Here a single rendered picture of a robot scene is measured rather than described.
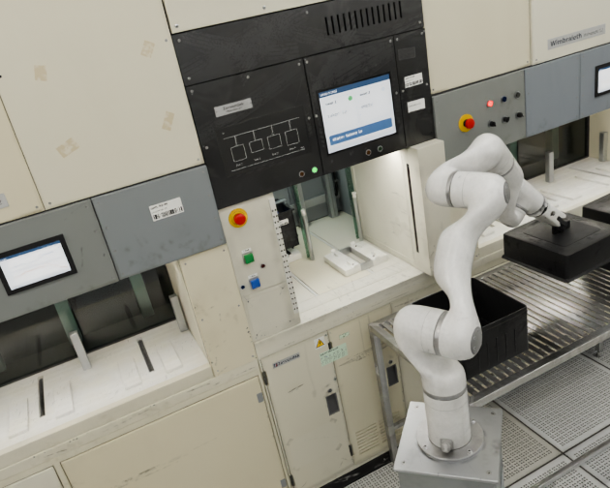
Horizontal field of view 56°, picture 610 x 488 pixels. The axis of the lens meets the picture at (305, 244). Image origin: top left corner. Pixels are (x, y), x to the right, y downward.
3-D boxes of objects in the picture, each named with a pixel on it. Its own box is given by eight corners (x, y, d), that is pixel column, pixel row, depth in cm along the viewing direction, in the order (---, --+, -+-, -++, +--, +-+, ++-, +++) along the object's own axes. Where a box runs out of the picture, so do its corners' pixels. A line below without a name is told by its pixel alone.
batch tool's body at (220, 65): (303, 520, 239) (175, 35, 161) (231, 400, 320) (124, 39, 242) (469, 429, 268) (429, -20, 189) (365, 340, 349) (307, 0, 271)
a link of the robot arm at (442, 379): (455, 406, 149) (447, 329, 140) (393, 386, 161) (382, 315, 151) (473, 379, 157) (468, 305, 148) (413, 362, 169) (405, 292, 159)
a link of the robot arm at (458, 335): (426, 351, 157) (483, 366, 147) (407, 348, 148) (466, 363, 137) (462, 178, 162) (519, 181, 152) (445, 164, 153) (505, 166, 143)
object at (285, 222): (257, 268, 258) (240, 204, 246) (241, 255, 276) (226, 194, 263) (304, 251, 266) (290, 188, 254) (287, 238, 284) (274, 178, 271)
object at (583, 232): (567, 284, 190) (567, 249, 185) (501, 258, 215) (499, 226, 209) (625, 254, 201) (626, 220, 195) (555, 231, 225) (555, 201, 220)
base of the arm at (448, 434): (481, 466, 153) (477, 412, 145) (411, 458, 160) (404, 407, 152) (486, 417, 169) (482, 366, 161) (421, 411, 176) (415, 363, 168)
